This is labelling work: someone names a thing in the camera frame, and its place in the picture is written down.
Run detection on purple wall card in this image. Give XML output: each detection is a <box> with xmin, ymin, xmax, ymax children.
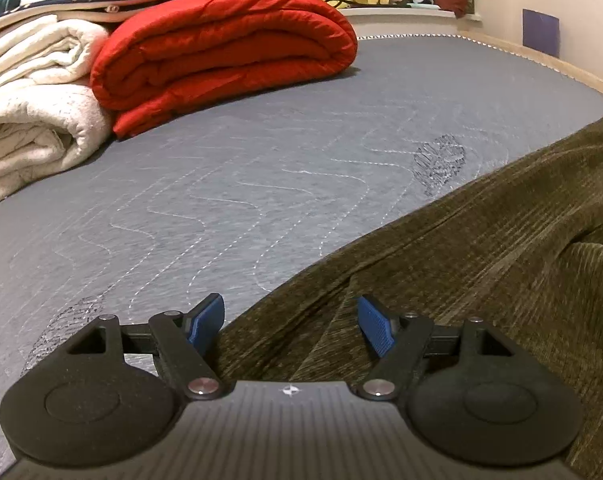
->
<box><xmin>523</xmin><ymin>8</ymin><xmax>561</xmax><ymax>59</ymax></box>

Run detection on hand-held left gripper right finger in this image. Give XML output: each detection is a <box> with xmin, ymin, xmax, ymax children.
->
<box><xmin>355</xmin><ymin>294</ymin><xmax>521</xmax><ymax>403</ymax></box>

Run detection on wooden bed frame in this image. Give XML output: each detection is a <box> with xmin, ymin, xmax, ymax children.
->
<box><xmin>455</xmin><ymin>31</ymin><xmax>603</xmax><ymax>102</ymax></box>

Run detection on red folded quilt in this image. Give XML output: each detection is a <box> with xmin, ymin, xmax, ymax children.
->
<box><xmin>90</xmin><ymin>0</ymin><xmax>359</xmax><ymax>140</ymax></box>

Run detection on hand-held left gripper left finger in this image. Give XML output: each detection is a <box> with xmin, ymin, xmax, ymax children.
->
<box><xmin>56</xmin><ymin>292</ymin><xmax>226</xmax><ymax>402</ymax></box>

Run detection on white window sill platform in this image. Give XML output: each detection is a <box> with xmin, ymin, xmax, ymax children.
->
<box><xmin>340</xmin><ymin>5</ymin><xmax>463</xmax><ymax>41</ymax></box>

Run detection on white folded blanket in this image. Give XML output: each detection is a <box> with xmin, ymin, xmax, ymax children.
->
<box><xmin>0</xmin><ymin>14</ymin><xmax>115</xmax><ymax>211</ymax></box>

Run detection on olive corduroy pants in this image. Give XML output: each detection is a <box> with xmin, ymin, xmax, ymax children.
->
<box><xmin>214</xmin><ymin>107</ymin><xmax>603</xmax><ymax>480</ymax></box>

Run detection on grey quilted mattress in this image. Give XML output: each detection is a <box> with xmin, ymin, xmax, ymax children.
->
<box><xmin>0</xmin><ymin>35</ymin><xmax>603</xmax><ymax>480</ymax></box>

